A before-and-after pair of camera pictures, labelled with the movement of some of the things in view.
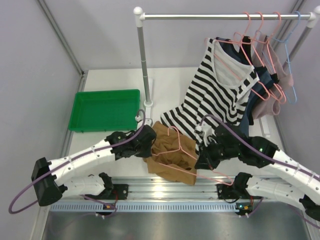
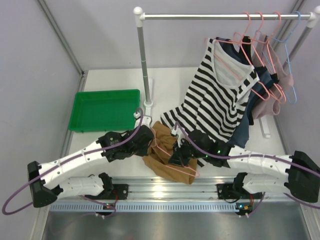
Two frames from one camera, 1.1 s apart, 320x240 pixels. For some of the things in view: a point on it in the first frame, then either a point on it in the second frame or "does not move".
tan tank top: x=174 y=155 does not move
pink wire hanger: x=181 y=149 to x=173 y=168
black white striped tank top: x=219 y=87 does not move
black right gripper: x=205 y=160 to x=178 y=157
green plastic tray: x=105 y=110 does not move
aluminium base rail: x=147 y=194 does not move
